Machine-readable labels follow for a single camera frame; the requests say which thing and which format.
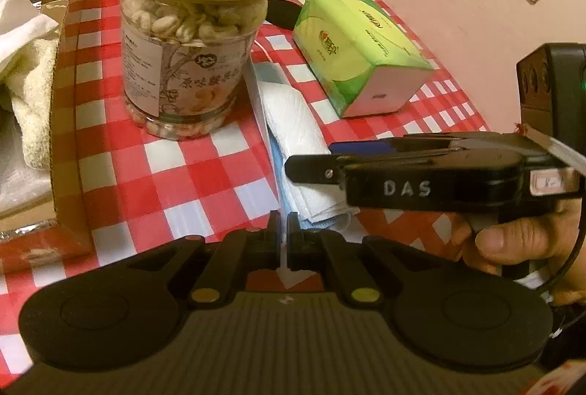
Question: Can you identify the brown cardboard box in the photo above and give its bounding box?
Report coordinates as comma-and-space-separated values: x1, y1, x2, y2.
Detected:
0, 0, 98, 268

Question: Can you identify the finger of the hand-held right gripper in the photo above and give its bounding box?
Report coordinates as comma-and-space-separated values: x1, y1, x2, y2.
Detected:
284, 153, 351, 186
329, 131, 523, 158

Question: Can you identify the black cable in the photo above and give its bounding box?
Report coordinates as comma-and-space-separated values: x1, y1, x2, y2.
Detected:
515, 223, 586, 310

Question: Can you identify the green tissue pack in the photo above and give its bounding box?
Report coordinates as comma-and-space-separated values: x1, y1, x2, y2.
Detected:
292, 0, 435, 120

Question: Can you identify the clear jar with gold lid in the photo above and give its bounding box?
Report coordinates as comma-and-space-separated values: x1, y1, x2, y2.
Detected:
119, 0, 280, 142

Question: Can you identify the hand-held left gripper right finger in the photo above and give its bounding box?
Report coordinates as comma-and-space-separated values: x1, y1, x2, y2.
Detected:
288, 212, 440, 309

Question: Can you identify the cream towel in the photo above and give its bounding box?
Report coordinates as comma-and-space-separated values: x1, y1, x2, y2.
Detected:
0, 0, 60, 172

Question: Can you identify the person's right hand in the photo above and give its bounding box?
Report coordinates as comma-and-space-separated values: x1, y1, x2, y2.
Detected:
450, 193, 586, 305

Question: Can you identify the red checked tablecloth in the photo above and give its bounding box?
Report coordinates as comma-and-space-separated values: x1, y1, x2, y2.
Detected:
0, 0, 488, 377

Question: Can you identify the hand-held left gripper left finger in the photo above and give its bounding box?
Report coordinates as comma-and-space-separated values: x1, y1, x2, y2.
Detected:
133, 210, 282, 309

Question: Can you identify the dark cloth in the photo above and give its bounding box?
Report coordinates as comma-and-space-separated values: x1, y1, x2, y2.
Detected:
267, 0, 304, 30

